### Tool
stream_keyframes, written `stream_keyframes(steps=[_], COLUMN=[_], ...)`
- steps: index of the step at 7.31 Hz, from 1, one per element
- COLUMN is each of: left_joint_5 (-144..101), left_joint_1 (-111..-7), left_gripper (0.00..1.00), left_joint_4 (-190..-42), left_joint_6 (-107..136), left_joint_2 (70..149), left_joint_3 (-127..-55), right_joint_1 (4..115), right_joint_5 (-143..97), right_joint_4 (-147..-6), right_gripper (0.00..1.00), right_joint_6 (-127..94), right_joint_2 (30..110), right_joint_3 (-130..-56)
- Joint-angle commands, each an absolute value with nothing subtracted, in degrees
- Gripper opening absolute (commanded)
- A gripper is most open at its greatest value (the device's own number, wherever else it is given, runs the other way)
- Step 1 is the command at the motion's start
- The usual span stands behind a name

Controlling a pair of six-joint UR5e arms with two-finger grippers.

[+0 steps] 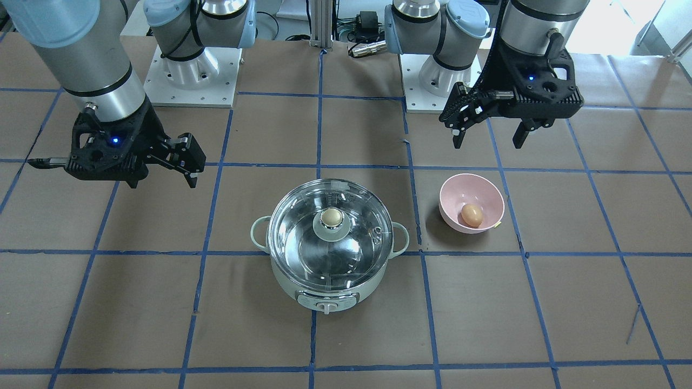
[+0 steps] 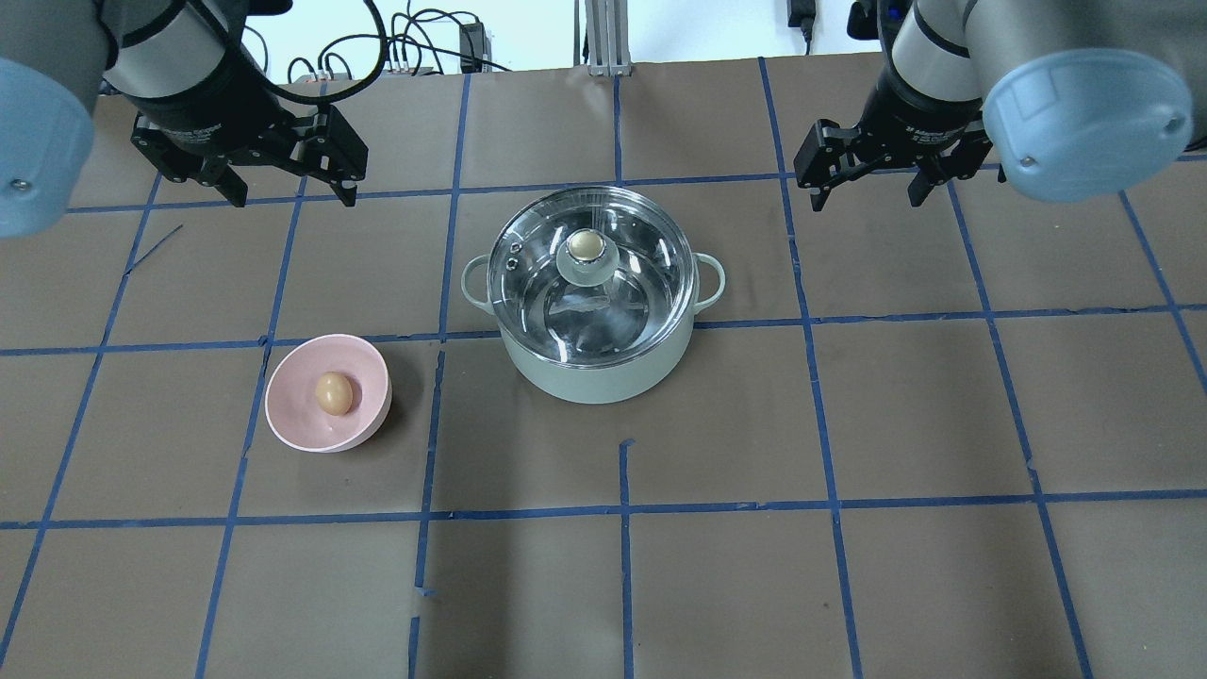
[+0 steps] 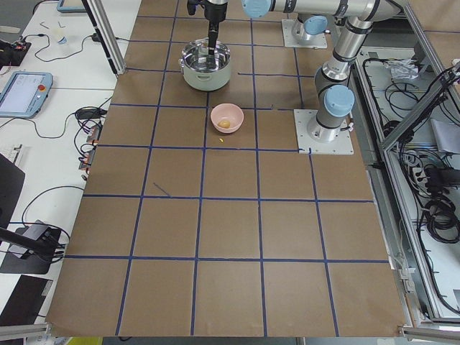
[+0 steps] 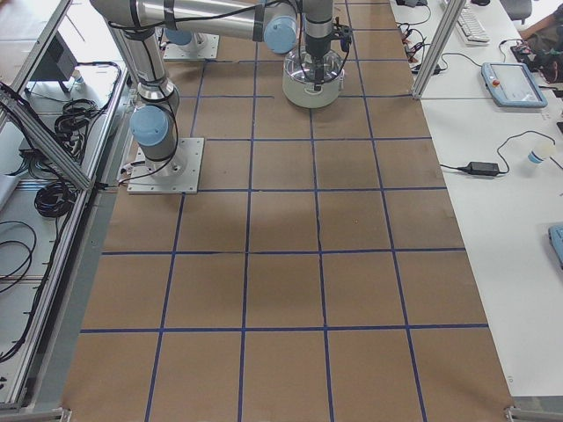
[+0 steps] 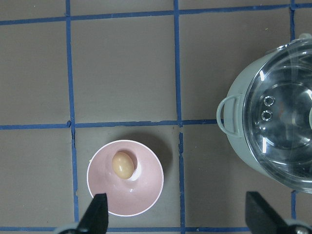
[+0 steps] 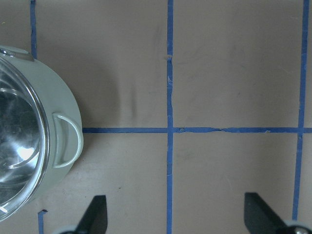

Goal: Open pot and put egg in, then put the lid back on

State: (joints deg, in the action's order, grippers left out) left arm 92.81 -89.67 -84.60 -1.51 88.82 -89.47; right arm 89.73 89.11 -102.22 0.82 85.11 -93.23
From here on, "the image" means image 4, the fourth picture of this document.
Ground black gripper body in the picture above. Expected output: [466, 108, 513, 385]
[306, 18, 352, 57]

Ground glass pot lid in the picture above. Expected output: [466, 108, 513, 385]
[283, 47, 344, 84]

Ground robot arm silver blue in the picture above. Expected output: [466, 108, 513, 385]
[163, 1, 352, 93]
[91, 1, 298, 114]

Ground pale green electric pot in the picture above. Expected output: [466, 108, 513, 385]
[282, 47, 345, 109]

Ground white keyboard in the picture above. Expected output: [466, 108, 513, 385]
[456, 6, 490, 46]

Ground black power adapter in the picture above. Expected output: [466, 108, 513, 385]
[457, 162, 501, 177]

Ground blue teach pendant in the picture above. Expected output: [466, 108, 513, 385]
[480, 62, 547, 108]

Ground brown paper table mat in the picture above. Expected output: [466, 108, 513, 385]
[62, 1, 511, 421]

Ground paper cup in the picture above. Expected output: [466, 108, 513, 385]
[527, 142, 556, 164]

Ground black box on shelf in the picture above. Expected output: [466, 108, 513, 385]
[30, 32, 77, 93]

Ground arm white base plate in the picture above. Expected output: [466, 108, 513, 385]
[164, 33, 219, 62]
[127, 138, 205, 194]

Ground aluminium frame post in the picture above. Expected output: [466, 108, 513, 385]
[412, 0, 464, 99]

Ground coiled black cables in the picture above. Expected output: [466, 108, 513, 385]
[54, 98, 103, 146]

